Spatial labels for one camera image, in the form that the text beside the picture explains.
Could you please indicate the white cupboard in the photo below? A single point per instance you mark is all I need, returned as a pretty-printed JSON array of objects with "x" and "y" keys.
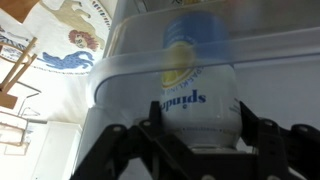
[{"x": 56, "y": 150}]

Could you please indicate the animal print rug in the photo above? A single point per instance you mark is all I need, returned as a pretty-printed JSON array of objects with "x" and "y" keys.
[{"x": 66, "y": 36}]

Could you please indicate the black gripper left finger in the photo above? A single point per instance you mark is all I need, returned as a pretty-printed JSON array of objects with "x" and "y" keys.
[{"x": 140, "y": 150}]

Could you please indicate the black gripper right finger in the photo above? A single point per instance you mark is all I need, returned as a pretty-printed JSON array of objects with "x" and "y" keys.
[{"x": 273, "y": 150}]

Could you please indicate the white blue Spindrift can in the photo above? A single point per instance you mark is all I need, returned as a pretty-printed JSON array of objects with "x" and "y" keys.
[{"x": 200, "y": 116}]

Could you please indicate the clear plastic door bin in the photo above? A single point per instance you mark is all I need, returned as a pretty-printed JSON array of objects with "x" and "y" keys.
[{"x": 140, "y": 40}]

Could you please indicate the wooden folding stand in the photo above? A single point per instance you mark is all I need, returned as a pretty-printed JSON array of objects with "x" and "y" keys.
[{"x": 16, "y": 70}]

